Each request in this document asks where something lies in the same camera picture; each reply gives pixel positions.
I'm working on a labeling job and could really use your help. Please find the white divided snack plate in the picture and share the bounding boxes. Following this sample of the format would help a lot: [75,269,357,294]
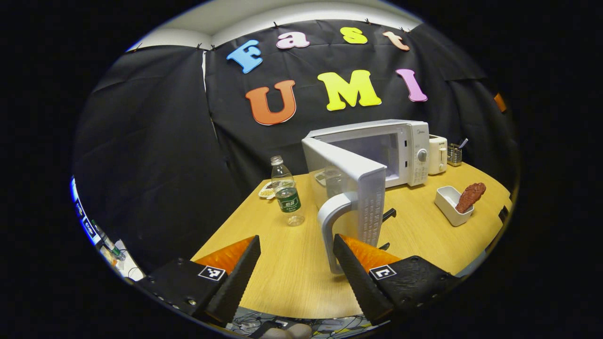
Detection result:
[258,181,283,200]

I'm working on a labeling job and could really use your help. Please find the white side table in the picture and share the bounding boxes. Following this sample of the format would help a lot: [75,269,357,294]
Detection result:
[112,239,147,283]

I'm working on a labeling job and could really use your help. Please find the clear water bottle green label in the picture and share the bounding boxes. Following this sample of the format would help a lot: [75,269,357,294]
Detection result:
[270,155,305,227]

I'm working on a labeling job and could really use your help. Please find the slim green tipped bottle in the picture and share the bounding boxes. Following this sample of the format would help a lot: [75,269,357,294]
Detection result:
[92,219,127,262]

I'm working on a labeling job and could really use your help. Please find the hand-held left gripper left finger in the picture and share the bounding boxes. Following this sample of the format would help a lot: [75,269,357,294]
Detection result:
[136,234,262,328]

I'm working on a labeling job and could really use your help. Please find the white toaster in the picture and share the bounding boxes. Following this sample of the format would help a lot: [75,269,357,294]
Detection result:
[428,135,448,176]

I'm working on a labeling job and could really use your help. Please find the white microwave oven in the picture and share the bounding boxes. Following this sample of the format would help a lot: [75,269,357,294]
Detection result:
[301,119,431,275]

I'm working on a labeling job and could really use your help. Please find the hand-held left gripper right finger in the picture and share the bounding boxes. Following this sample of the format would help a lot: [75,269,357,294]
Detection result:
[333,233,461,326]

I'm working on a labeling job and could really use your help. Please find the brown meat piece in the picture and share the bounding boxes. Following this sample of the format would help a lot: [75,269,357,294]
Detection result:
[455,183,487,214]

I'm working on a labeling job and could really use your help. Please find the white rectangular dish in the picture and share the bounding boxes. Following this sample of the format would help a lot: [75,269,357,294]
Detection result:
[434,186,474,227]

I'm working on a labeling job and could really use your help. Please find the blue lit screen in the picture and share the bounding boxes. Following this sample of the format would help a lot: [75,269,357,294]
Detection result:
[70,177,102,246]

